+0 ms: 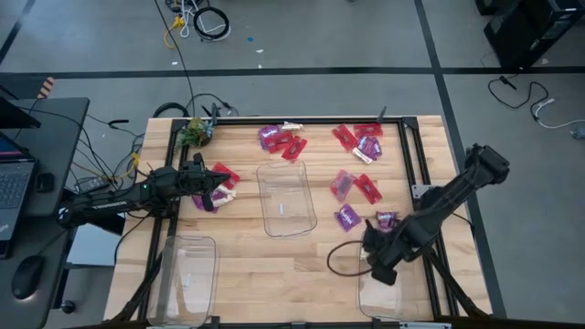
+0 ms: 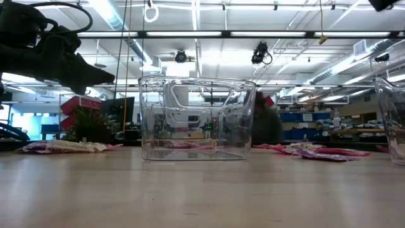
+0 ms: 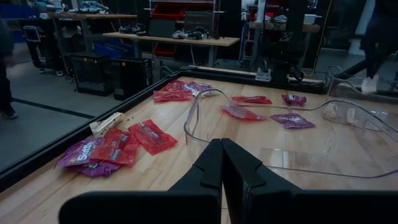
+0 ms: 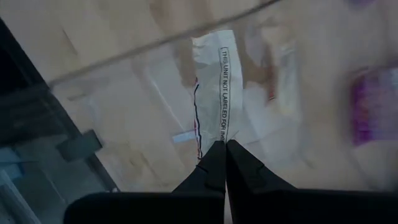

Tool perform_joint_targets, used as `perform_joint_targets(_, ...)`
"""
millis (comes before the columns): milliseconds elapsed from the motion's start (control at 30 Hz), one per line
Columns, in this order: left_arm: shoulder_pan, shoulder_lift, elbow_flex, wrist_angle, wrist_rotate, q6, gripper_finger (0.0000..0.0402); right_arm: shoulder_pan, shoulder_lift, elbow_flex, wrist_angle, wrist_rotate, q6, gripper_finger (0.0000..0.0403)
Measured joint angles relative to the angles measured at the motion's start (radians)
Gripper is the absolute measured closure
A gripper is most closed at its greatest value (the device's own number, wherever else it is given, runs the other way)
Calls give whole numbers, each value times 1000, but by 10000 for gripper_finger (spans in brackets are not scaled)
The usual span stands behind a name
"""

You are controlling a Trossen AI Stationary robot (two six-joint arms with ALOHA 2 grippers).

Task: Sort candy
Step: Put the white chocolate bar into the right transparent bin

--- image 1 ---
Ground yellow cable connector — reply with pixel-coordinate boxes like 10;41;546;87
75;153;141;182

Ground black power adapter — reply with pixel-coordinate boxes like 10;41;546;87
74;176;111;194

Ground right camera black cable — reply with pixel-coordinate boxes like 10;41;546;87
325;239;371;278

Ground small black desk device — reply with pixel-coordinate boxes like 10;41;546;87
36;172;56;193

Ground white floor cable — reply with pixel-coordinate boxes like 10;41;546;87
529;98;585;132

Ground coiled black cable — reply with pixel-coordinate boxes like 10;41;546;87
192;5;231;42

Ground clear plastic bin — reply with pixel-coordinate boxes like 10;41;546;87
255;159;319;239
146;234;219;328
357;228;435;321

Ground white cable bundle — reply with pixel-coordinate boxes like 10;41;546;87
178;0;232;42

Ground black computer mouse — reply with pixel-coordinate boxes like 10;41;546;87
11;254;46;301

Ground pale grey panel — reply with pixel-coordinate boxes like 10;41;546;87
67;226;121;268

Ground red candy packet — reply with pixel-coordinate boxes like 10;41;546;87
353;122;384;139
354;173;383;206
281;135;309;163
211;162;241;191
265;132;294;154
331;169;356;202
331;123;360;153

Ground black tilted screen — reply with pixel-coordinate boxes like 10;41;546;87
0;96;42;130

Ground small green potted plant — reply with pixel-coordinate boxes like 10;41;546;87
176;116;215;150

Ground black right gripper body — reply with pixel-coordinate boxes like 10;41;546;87
364;227;412;271

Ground thick black curved hose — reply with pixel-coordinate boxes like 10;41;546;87
152;101;191;119

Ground black equipment cabinet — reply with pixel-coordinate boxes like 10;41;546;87
474;0;585;69

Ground orange black striped object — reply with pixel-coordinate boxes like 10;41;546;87
37;76;57;100

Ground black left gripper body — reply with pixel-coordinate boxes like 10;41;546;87
175;154;208;196

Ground grey laptop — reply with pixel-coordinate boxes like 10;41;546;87
0;132;37;260

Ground long thin black cable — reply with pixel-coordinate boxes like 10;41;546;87
153;0;197;118

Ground yellow cable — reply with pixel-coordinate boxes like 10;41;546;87
163;16;186;49

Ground dark grey desk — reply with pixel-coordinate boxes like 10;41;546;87
0;96;91;329

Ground black cables with plugs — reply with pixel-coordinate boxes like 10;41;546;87
185;92;239;119

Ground black floor cable with plug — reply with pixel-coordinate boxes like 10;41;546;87
486;75;549;111

